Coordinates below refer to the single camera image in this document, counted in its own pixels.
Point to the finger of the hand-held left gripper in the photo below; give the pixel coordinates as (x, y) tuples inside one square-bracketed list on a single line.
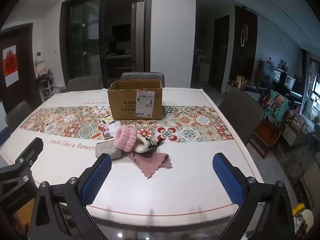
[(32, 151)]

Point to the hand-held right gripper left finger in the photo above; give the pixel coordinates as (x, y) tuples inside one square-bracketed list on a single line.
[(97, 177)]

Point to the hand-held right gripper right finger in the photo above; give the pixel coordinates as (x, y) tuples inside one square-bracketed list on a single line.
[(227, 180)]

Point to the grey patterned pouch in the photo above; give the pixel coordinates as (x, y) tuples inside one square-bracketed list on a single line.
[(108, 151)]

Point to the pink fluffy headband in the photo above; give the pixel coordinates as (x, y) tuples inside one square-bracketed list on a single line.
[(126, 138)]

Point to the white pink tissue packet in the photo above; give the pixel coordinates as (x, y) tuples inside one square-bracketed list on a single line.
[(110, 130)]

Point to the pink cloth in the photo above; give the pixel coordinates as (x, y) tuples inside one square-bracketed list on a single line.
[(152, 163)]

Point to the black white striped sock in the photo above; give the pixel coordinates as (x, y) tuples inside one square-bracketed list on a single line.
[(153, 143)]

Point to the brown cardboard box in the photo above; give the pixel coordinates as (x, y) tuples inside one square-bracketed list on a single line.
[(135, 100)]

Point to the grey dining chair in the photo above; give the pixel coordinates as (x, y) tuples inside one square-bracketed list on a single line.
[(18, 115), (240, 115), (82, 82), (142, 76)]

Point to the white shoe rack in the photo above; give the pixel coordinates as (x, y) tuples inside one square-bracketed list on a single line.
[(46, 85)]

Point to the yellow plastic toy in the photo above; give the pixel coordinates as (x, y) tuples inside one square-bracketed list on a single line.
[(298, 208)]

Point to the dark brown door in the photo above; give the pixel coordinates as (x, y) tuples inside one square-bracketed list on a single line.
[(25, 67)]

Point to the pile of colourful clothes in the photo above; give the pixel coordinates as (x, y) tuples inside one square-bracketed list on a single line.
[(276, 107)]

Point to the red white door poster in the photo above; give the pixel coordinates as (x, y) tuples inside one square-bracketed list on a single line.
[(11, 65)]

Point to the white sideboard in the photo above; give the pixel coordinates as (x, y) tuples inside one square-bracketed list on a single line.
[(241, 90)]

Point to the stacked white boxes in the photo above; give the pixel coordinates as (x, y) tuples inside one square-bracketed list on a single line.
[(202, 67)]

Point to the computer monitor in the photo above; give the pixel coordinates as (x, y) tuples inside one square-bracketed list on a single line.
[(290, 81)]

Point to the sliding glass door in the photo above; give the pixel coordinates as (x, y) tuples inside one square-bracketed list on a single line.
[(82, 37)]

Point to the dark hallway door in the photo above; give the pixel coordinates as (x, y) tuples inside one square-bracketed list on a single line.
[(221, 55)]

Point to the silver refrigerator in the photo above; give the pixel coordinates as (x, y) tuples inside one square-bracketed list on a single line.
[(137, 37)]

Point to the looped pendant lamp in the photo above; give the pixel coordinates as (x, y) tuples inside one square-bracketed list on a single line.
[(244, 35)]

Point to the white wall intercom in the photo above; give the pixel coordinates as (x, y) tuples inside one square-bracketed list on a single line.
[(39, 56)]

